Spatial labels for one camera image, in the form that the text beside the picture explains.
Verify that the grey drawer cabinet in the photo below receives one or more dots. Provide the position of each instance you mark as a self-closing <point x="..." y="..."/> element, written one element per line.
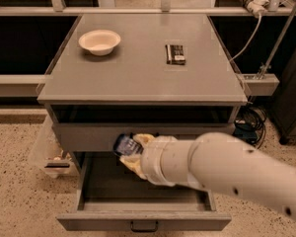
<point x="135" y="84"/>

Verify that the clear plastic bin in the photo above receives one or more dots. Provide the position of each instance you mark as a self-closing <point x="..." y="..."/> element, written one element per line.
<point x="48" y="156"/>

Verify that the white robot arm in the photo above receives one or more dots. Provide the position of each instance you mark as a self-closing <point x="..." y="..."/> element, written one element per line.
<point x="214" y="161"/>

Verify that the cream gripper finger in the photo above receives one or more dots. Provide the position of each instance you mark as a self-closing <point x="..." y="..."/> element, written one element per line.
<point x="132" y="162"/>
<point x="143" y="138"/>

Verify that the metal diagonal rod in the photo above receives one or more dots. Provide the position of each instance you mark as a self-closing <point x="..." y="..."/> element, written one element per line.
<point x="273" y="7"/>

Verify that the white power strip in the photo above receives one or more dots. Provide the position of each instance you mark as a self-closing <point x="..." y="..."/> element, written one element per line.
<point x="256" y="7"/>

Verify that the blue electronic box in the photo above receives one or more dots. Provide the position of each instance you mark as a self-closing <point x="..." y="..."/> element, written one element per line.
<point x="245" y="132"/>

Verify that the closed grey upper drawer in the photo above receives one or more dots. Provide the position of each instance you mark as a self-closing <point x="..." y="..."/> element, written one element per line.
<point x="100" y="137"/>

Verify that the dark snack bar on counter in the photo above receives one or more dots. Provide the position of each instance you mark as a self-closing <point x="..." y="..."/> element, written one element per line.
<point x="175" y="54"/>

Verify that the dark cabinet at right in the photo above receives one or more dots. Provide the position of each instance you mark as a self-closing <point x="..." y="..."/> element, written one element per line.
<point x="283" y="107"/>

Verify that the white paper bowl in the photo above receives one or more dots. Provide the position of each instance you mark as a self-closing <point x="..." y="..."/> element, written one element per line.
<point x="99" y="42"/>

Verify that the open grey lower drawer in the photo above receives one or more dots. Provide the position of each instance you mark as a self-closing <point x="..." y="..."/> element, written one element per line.
<point x="112" y="198"/>

